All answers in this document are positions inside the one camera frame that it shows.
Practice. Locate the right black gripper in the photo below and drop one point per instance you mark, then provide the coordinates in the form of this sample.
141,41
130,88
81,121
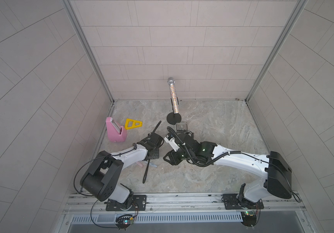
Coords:
173,156

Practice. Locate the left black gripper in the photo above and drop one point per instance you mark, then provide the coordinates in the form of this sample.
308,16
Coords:
152,151

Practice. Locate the black toothbrush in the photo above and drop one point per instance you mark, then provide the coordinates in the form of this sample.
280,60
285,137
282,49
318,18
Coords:
146,171

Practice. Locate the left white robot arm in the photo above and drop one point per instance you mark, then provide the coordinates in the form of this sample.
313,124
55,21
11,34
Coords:
101,177

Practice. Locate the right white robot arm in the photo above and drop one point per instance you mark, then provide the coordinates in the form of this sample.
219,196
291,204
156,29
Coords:
274,173

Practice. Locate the black microphone stand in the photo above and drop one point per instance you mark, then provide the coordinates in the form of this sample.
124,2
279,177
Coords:
173,118

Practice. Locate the yellow triangular block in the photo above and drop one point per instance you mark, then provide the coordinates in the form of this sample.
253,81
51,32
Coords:
132,124

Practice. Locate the pink metronome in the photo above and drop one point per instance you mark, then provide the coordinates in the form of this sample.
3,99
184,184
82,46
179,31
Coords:
115,132

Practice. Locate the rhinestone silver microphone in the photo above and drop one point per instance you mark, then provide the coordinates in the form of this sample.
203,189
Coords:
173,94

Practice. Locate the left controller board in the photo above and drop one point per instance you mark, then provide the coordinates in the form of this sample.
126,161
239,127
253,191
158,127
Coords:
124,221

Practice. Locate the controller board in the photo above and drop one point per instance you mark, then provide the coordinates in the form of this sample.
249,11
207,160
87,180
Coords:
250,218
124,221

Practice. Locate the right controller board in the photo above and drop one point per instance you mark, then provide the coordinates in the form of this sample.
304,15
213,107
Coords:
250,218

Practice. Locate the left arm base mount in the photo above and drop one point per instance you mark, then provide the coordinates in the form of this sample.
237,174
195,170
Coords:
131,204

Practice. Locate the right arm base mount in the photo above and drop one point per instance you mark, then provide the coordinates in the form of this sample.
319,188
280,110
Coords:
231,202

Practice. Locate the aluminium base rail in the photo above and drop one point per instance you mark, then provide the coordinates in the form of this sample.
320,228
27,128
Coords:
180,208

